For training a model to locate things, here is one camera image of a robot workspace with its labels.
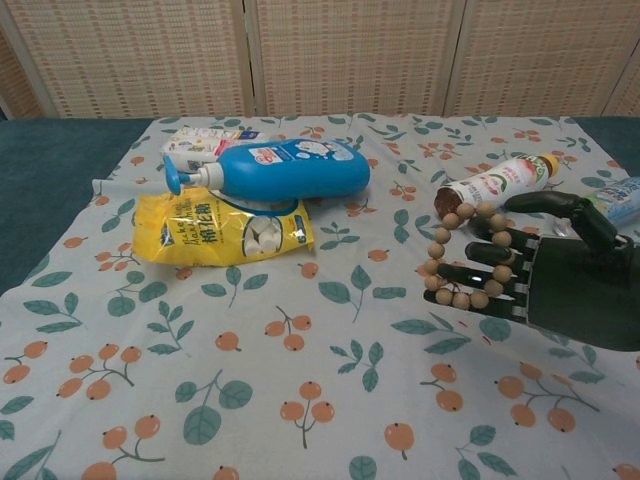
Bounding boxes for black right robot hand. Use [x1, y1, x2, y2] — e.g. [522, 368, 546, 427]
[423, 191, 640, 354]

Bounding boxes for white printed snack package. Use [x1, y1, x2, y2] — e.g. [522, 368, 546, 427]
[159, 125, 271, 174]

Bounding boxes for yellow marshmallow bag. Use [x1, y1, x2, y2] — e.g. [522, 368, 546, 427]
[131, 192, 317, 268]

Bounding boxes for woven folding screen panel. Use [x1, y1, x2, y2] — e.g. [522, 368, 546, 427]
[249, 0, 469, 117]
[0, 29, 51, 121]
[444, 0, 640, 119]
[607, 44, 640, 119]
[0, 0, 256, 120]

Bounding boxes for blue pump lotion bottle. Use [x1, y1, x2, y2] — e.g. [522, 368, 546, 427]
[163, 138, 371, 202]

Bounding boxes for wooden bead bracelet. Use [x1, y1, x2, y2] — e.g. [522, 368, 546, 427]
[423, 202, 516, 312]

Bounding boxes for tea bottle with yellow cap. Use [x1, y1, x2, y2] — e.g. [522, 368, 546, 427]
[433, 153, 560, 221]

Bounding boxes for floral fruit print tablecloth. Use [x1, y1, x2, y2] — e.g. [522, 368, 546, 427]
[0, 113, 640, 480]

